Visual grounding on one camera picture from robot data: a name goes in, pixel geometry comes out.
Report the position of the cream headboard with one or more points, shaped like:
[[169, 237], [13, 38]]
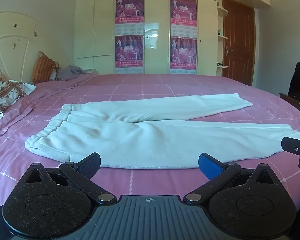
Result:
[[15, 42]]

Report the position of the orange striped cushion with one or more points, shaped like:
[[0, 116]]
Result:
[[42, 67]]

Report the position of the grey crumpled cloth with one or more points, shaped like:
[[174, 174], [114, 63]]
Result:
[[70, 72]]

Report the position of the pink wall poster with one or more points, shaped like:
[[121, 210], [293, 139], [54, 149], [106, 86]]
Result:
[[129, 12], [183, 15], [129, 53], [183, 55]]

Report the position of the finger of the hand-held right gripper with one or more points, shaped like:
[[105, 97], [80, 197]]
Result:
[[293, 143]]

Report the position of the cream corner shelf unit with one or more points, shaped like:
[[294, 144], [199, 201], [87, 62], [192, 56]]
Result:
[[223, 37]]

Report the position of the cream wardrobe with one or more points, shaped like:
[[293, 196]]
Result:
[[100, 30]]

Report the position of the dark wooden chair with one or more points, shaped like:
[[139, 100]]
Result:
[[293, 101]]

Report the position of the white brown patterned pillow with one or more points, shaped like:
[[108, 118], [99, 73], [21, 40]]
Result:
[[5, 92]]

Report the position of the white pants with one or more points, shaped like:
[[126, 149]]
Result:
[[140, 140]]

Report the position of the brown wooden door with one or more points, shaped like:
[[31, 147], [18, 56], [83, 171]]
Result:
[[238, 42]]

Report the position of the pink checked bedspread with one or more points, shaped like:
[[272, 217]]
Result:
[[165, 87]]

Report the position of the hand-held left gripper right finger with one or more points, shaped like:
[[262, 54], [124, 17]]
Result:
[[210, 166]]

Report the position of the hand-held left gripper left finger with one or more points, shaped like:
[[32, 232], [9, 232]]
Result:
[[88, 163]]

